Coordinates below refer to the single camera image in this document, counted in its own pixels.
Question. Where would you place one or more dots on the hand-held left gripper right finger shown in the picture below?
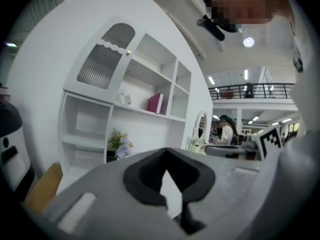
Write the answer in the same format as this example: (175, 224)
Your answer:
(225, 184)

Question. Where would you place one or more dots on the pink book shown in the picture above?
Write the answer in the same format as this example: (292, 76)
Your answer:
(155, 103)

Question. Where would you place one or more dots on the person's head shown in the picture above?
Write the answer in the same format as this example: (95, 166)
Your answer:
(250, 4)

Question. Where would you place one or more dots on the flower bouquet in black pot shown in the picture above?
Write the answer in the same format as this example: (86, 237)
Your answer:
(120, 144)

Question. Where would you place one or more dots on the small white figurines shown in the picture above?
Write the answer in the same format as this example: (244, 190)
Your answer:
(124, 99)

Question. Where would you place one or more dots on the white shelf cabinet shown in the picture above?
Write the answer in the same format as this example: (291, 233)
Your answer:
(130, 89)

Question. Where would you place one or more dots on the black head-worn camera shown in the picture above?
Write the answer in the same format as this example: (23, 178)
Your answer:
(211, 27)

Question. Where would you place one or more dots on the white oval mirror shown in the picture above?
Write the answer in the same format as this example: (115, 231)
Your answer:
(201, 126)

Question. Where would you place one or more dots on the white and black appliance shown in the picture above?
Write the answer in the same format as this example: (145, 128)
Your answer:
(12, 144)

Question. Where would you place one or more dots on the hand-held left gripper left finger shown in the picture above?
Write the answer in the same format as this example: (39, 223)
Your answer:
(107, 199)

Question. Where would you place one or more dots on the yellow wooden board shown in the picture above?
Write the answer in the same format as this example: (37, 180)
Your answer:
(43, 187)

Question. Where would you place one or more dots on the round ceiling lamp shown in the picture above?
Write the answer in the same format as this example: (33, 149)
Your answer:
(249, 42)

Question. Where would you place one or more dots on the black balcony railing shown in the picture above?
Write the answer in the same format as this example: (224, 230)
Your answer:
(250, 91)

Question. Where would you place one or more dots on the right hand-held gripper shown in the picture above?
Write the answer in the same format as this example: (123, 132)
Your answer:
(271, 140)

